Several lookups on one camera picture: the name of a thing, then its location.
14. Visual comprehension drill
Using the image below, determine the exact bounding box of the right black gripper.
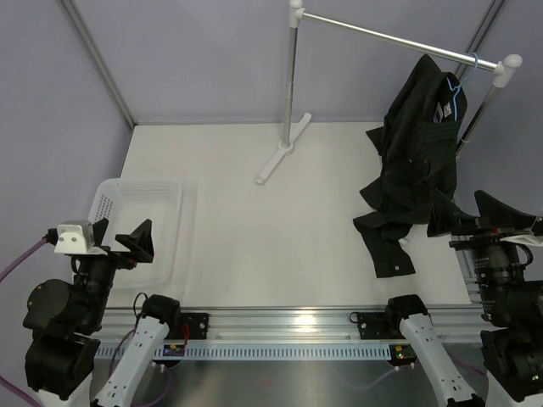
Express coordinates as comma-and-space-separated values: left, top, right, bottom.
428, 187, 541, 321

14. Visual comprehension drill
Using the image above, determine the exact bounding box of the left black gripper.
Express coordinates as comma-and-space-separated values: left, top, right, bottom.
75, 218, 153, 329

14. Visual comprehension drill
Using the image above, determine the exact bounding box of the black pinstripe shirt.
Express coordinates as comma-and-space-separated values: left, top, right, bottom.
353, 54, 467, 279

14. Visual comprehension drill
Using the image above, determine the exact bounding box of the blue wire hanger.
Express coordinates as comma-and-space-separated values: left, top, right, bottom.
441, 74, 472, 122

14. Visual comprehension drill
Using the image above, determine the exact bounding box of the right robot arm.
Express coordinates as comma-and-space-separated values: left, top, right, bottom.
383, 190, 542, 406

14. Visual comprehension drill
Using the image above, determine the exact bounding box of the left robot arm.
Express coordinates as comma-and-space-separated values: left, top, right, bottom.
23, 219, 182, 406

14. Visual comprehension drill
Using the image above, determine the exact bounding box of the white plastic basket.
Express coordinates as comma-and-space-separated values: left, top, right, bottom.
84, 178, 184, 291

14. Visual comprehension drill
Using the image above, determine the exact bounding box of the metal clothes rack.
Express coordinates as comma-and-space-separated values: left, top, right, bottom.
255, 1, 523, 186

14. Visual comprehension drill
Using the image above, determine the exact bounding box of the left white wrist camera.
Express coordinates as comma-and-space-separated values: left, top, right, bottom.
53, 220, 94, 255

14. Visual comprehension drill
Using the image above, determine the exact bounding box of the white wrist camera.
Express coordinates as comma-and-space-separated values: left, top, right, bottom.
501, 216, 542, 247
53, 220, 94, 255

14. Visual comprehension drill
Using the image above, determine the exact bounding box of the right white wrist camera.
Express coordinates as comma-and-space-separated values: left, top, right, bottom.
501, 216, 542, 247

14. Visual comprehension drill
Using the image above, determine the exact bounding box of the aluminium rail base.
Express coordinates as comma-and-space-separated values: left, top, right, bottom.
91, 305, 487, 344

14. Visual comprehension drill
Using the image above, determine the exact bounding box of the left black mount plate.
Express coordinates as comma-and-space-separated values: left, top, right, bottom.
165, 312, 210, 340

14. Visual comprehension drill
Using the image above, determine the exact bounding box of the black mount plate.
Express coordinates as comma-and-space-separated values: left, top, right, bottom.
165, 312, 210, 340
349, 311, 404, 340

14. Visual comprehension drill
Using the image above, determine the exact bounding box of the right black mount plate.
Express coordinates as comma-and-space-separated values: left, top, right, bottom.
349, 311, 404, 340

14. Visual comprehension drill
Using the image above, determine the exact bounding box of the white slotted cable duct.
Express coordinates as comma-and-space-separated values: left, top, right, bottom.
93, 342, 391, 362

